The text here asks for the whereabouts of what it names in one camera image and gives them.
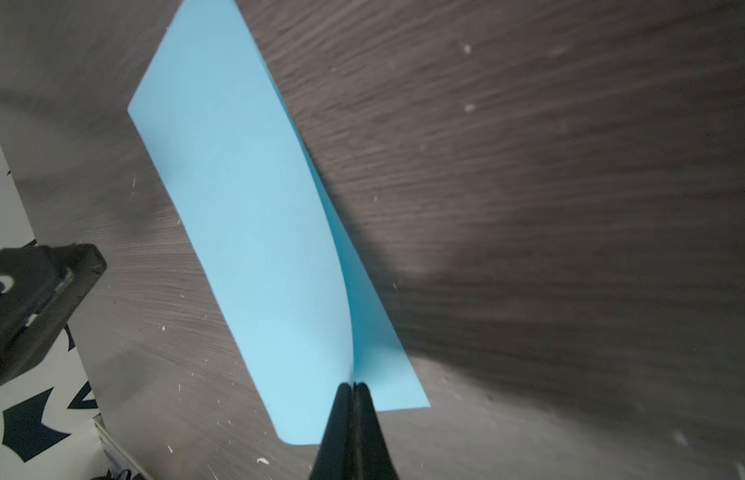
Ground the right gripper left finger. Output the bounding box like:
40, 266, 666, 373
310, 383, 354, 480

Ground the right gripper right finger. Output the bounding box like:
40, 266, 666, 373
352, 383, 399, 480

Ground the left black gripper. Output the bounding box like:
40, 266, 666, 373
0, 244, 108, 386

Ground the light blue paper sheet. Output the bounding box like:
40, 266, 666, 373
128, 1, 430, 445

